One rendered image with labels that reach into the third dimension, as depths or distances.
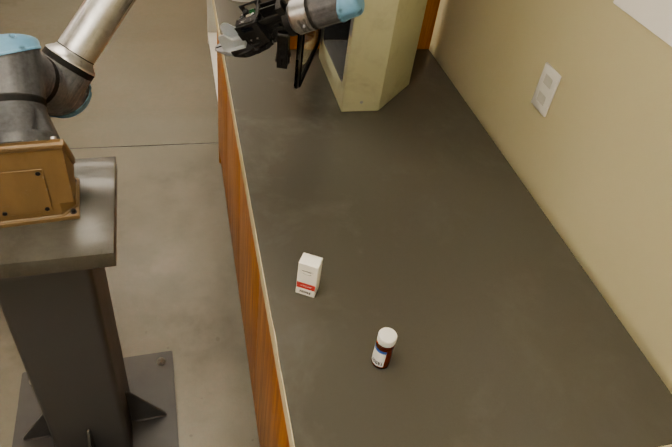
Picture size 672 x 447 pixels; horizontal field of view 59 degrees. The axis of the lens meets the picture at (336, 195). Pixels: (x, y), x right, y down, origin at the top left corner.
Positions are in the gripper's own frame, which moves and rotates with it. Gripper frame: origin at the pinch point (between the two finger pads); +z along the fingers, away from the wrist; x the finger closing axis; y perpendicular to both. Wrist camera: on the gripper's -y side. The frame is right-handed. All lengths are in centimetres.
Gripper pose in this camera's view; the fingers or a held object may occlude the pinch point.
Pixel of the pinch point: (222, 49)
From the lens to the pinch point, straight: 144.1
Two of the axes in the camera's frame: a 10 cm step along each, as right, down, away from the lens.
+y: -4.2, -4.7, -7.8
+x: -0.5, 8.7, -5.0
